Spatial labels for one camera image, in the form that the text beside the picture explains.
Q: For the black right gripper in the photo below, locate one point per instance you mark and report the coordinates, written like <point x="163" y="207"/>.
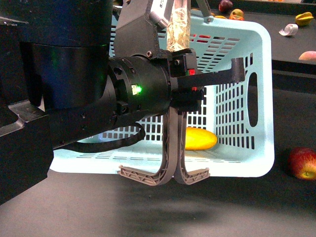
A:
<point x="145" y="87"/>

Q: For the yellow mango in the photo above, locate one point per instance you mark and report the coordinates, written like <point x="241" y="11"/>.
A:
<point x="198" y="139"/>

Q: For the light blue plastic basket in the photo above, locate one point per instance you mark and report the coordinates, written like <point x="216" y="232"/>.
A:
<point x="241" y="116"/>

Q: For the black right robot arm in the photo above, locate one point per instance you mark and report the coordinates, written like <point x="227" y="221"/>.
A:
<point x="63" y="79"/>

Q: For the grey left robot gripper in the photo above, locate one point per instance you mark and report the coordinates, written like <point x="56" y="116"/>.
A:
<point x="138" y="26"/>

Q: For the yellow star fruit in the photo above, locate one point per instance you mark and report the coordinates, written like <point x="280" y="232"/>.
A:
<point x="220" y="17"/>
<point x="304" y="19"/>

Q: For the orange persimmon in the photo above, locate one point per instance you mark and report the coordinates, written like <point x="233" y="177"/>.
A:
<point x="236" y="17"/>

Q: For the dark purple fruit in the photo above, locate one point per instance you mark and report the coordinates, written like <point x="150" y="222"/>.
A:
<point x="225" y="6"/>

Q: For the red yellow apple behind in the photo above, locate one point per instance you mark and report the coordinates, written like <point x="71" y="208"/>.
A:
<point x="237" y="13"/>

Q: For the red apple on table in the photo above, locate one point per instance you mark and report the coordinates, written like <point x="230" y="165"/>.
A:
<point x="302" y="163"/>

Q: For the black metal shelf tray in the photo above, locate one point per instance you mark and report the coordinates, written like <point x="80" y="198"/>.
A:
<point x="259" y="33"/>

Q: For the pink peach at edge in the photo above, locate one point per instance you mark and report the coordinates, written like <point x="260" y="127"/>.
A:
<point x="308" y="56"/>

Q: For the yellow star fruit right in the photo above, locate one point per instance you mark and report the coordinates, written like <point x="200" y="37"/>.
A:
<point x="304" y="19"/>

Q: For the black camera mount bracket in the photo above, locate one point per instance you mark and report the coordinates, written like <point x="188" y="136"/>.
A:
<point x="233" y="75"/>

